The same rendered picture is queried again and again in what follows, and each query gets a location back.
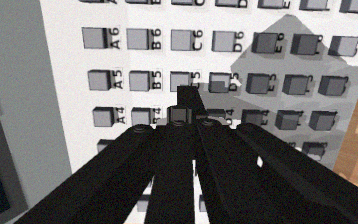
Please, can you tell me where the grey cabinet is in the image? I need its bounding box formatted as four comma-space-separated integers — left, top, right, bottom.
0, 0, 358, 224

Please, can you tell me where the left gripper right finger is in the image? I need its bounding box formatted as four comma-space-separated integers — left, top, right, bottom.
187, 86, 358, 224

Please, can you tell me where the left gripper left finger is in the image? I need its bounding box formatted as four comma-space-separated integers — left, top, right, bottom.
13, 86, 195, 224

